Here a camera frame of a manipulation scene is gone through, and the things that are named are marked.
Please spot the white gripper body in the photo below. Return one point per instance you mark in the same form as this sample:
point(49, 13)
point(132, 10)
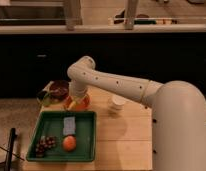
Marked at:
point(77, 89)

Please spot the yellow banana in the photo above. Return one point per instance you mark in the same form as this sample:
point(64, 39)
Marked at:
point(72, 105)

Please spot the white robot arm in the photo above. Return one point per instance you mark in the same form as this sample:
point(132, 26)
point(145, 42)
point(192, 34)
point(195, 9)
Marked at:
point(178, 113)

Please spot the dark red bowl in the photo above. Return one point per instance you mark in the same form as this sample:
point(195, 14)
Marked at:
point(59, 89)

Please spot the orange-red bowl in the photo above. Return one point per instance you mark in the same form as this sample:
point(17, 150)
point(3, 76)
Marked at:
point(82, 103)

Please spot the green leafy vegetable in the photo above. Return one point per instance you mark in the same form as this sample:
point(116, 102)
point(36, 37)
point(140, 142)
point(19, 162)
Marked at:
point(47, 98)

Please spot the pale blue sponge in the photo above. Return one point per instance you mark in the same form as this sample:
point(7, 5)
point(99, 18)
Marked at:
point(69, 127)

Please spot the green plastic tray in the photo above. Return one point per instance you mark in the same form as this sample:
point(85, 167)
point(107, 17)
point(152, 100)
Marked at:
point(51, 123)

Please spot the white paper cup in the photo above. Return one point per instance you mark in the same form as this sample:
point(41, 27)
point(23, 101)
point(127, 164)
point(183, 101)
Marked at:
point(116, 103)

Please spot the orange fruit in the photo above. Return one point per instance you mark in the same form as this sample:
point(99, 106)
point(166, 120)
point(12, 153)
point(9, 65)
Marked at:
point(69, 143)

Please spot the bunch of dark grapes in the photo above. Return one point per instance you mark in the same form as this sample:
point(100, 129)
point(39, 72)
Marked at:
point(44, 144)

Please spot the black stand with cable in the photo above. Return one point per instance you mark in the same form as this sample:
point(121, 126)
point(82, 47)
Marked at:
point(9, 151)

